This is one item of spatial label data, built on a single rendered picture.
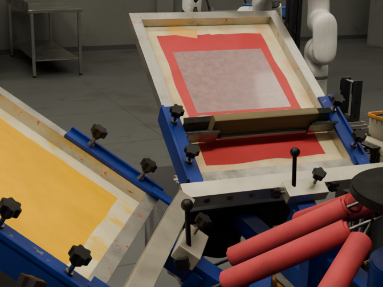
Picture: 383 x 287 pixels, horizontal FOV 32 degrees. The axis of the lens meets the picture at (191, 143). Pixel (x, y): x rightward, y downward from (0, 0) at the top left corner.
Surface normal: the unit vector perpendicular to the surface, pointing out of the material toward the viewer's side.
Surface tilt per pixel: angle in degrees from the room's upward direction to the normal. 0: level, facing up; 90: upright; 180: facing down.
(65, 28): 90
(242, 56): 32
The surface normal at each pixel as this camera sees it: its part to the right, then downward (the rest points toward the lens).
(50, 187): 0.54, -0.78
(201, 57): 0.19, -0.67
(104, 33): 0.40, 0.27
